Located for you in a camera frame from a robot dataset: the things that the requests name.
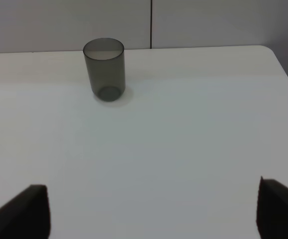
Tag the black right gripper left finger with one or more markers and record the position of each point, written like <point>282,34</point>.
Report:
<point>27,215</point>

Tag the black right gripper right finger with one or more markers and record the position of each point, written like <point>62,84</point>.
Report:
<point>272,210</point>

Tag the grey translucent plastic cup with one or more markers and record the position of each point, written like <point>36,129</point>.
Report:
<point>105,64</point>

